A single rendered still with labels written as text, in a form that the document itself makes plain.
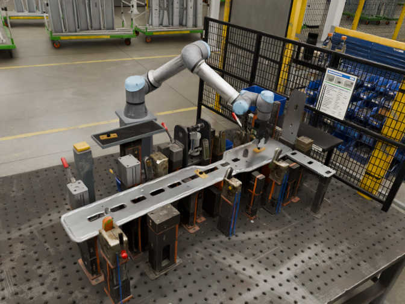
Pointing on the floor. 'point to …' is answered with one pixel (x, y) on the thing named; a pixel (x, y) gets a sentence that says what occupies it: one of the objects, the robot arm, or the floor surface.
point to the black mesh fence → (313, 98)
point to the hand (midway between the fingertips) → (260, 146)
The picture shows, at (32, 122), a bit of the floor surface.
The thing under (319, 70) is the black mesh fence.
